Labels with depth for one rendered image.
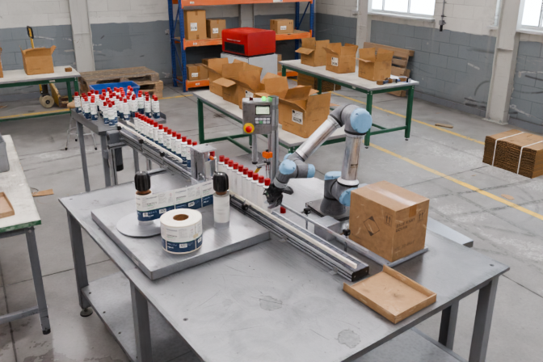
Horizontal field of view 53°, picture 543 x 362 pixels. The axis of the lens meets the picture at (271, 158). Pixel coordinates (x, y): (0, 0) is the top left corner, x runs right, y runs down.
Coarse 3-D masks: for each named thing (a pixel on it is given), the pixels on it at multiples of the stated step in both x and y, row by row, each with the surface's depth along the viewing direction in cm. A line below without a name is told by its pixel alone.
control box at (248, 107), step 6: (246, 102) 298; (252, 102) 298; (258, 102) 298; (264, 102) 299; (270, 102) 299; (246, 108) 299; (252, 108) 299; (270, 108) 299; (246, 114) 300; (252, 114) 300; (270, 114) 300; (246, 120) 301; (252, 120) 301; (252, 126) 302; (258, 126) 302; (264, 126) 303; (270, 126) 303; (246, 132) 303; (252, 132) 303; (258, 132) 304; (264, 132) 304; (270, 132) 304
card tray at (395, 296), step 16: (384, 272) 253; (352, 288) 234; (368, 288) 240; (384, 288) 240; (400, 288) 240; (416, 288) 239; (368, 304) 228; (384, 304) 229; (400, 304) 229; (416, 304) 223; (400, 320) 219
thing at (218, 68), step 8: (200, 64) 618; (208, 64) 626; (216, 64) 631; (224, 64) 596; (232, 64) 600; (240, 64) 605; (216, 72) 600; (224, 72) 599; (232, 72) 605; (216, 88) 618
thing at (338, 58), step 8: (328, 48) 734; (336, 48) 763; (344, 48) 727; (352, 48) 733; (328, 56) 753; (336, 56) 735; (344, 56) 732; (352, 56) 738; (328, 64) 756; (336, 64) 737; (344, 64) 735; (352, 64) 742; (336, 72) 741; (344, 72) 740; (352, 72) 746
